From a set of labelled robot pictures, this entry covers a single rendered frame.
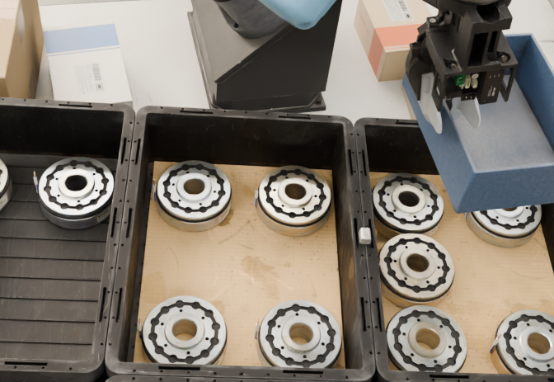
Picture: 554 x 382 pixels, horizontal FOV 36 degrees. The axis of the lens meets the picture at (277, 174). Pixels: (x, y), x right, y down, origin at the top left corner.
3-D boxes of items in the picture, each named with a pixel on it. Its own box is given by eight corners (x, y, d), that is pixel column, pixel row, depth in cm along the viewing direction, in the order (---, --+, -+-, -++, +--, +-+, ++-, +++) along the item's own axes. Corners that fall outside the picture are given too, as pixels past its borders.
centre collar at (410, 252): (394, 250, 113) (395, 247, 113) (429, 247, 114) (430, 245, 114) (403, 282, 110) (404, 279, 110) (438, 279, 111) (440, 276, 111)
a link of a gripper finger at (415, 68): (404, 102, 89) (415, 40, 82) (400, 92, 90) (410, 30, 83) (447, 96, 90) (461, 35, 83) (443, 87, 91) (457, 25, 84)
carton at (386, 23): (353, 24, 166) (359, -6, 160) (410, 19, 169) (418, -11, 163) (377, 82, 157) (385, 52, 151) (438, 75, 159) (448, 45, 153)
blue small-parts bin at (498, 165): (401, 82, 103) (414, 39, 98) (513, 74, 107) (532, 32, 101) (455, 214, 91) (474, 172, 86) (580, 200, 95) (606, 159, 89)
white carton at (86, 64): (49, 64, 152) (42, 26, 145) (115, 56, 155) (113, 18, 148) (62, 148, 140) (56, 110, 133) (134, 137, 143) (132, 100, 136)
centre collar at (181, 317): (166, 312, 104) (166, 309, 104) (206, 315, 105) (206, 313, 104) (161, 348, 101) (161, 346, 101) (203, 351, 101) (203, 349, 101)
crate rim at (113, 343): (137, 115, 118) (137, 104, 116) (349, 127, 121) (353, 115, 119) (103, 383, 93) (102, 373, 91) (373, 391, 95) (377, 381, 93)
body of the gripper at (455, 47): (434, 117, 82) (450, 23, 73) (410, 55, 88) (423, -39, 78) (509, 106, 83) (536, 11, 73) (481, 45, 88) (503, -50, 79)
